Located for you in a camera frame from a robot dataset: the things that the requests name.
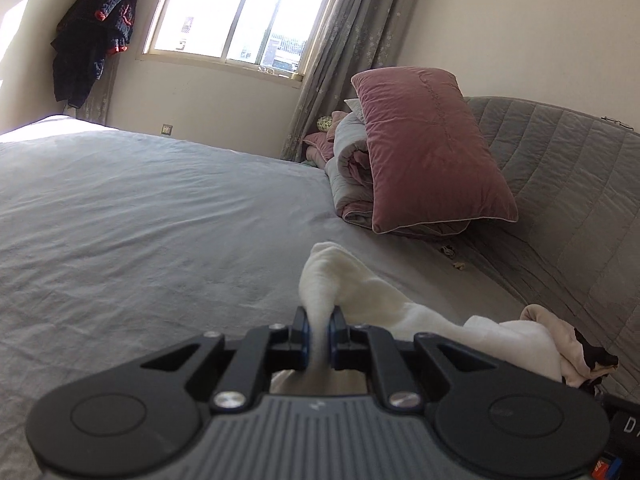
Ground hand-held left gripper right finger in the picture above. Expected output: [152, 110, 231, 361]
[327, 306, 506, 412]

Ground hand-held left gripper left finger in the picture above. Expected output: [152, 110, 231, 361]
[137, 306, 312, 411]

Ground white pants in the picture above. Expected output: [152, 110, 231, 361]
[270, 241, 566, 396]

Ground small black garment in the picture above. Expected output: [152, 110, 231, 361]
[575, 329, 620, 387]

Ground beige folded garment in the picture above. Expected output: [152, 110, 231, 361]
[520, 304, 620, 390]

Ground grey folded quilt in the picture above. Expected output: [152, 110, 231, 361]
[325, 110, 473, 238]

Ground small pink cushion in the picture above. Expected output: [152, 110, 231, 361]
[302, 132, 336, 163]

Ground bed with grey sheet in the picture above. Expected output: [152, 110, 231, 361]
[0, 114, 640, 461]

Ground pink pillow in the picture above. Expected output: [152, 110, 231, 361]
[351, 66, 519, 236]

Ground grey quilted headboard cover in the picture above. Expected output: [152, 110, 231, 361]
[462, 96, 640, 361]

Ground window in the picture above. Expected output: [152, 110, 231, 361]
[141, 0, 346, 78]

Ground dark hanging jacket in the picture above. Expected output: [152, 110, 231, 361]
[52, 0, 138, 109]

